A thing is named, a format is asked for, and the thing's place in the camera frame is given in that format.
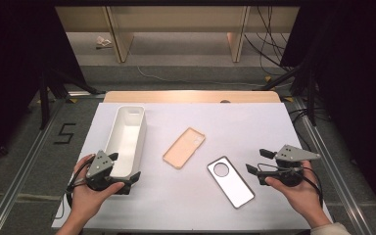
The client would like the right hand-held gripper cable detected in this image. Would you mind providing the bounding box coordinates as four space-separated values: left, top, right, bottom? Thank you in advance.
257 162 325 208

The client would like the white floor cable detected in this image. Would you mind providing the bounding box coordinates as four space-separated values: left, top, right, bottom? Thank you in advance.
136 65 265 88

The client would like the black curtain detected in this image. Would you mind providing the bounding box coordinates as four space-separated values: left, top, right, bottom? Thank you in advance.
279 0 376 223
0 0 86 165

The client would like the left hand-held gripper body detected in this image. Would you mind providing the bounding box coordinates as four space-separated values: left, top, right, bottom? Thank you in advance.
85 150 131 196

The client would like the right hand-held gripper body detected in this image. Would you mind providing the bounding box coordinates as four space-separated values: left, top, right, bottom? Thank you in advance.
257 144 322 188

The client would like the black tripod stand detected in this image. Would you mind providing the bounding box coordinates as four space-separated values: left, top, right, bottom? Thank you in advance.
38 67 107 131
253 63 319 126

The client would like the black floor cable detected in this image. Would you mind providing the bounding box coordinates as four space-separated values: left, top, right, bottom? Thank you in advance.
288 107 332 165

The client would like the aluminium floor rail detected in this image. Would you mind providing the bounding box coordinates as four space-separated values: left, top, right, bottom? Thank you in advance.
0 97 67 235
292 97 373 235

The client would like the white plastic storage box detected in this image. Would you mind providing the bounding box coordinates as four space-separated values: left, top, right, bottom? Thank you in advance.
103 105 147 197

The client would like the beige wooden shelf unit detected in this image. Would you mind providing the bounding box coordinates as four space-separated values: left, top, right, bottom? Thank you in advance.
54 5 301 64

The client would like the crumpled white paper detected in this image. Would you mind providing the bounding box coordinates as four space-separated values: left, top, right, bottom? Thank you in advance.
95 35 113 50

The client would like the left hand-held gripper cable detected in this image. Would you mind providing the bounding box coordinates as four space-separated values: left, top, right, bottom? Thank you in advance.
54 156 96 220

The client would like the person's left hand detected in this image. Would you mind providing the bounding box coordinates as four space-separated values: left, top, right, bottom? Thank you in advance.
68 154 125 223

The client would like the hand-held gripper cable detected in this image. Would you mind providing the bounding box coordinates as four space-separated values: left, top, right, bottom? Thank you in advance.
257 162 325 208
54 156 96 220

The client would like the white table cover sheet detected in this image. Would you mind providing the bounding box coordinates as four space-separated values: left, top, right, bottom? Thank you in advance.
51 102 334 231

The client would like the peach phone case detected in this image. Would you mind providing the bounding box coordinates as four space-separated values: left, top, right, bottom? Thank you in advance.
162 126 207 170

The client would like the person's right hand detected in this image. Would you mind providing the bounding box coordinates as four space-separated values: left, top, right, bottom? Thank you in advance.
264 160 332 229

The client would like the bundle of black cables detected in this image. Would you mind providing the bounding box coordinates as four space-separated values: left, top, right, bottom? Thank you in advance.
244 5 295 76

